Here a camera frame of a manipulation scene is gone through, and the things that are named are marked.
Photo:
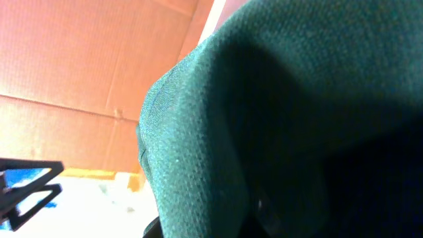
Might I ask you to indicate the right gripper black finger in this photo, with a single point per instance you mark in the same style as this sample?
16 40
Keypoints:
11 197

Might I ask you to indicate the orange cardboard box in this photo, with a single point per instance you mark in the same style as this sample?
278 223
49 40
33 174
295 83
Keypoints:
74 74

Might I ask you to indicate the green garment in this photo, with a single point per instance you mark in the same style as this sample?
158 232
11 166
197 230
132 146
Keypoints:
294 119

